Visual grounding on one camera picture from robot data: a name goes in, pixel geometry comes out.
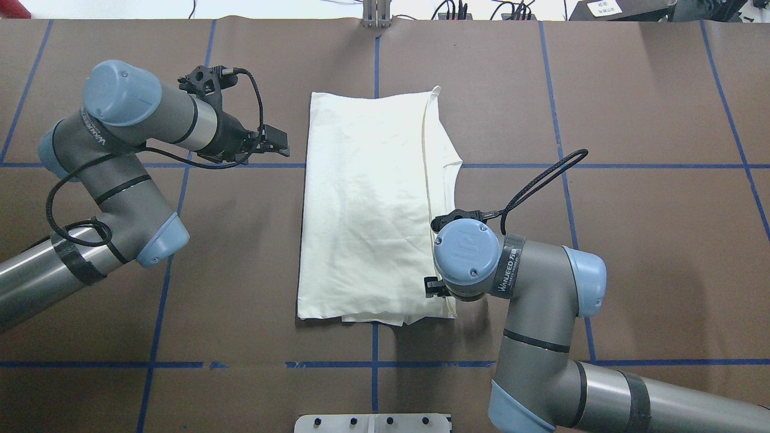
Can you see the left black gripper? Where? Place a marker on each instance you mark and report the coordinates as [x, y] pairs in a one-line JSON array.
[[230, 138]]

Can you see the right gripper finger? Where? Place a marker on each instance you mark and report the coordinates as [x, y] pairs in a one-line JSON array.
[[435, 287]]

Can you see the cream long-sleeve cat shirt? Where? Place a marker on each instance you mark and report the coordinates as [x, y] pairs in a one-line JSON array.
[[378, 171]]

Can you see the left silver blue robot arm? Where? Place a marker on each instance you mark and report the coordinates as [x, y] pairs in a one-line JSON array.
[[106, 211]]

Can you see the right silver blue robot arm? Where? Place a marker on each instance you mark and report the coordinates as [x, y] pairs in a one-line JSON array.
[[537, 387]]

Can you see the far orange black adapter box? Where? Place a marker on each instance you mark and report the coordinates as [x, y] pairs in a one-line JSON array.
[[451, 11]]

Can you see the orange black adapter box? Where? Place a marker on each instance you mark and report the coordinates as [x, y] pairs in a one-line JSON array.
[[513, 11], [451, 11]]

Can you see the near orange black adapter box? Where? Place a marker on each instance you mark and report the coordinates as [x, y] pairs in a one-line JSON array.
[[513, 11]]

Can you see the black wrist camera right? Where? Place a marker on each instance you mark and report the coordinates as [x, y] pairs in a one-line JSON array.
[[439, 222]]

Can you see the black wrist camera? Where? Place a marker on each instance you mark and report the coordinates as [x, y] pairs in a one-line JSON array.
[[207, 84], [439, 222]]

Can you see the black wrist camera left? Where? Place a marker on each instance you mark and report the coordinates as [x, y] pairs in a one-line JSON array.
[[207, 84]]

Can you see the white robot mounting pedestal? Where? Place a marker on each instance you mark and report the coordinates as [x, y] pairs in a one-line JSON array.
[[389, 422]]

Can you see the aluminium frame post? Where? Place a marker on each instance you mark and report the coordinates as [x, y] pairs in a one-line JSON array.
[[376, 14]]

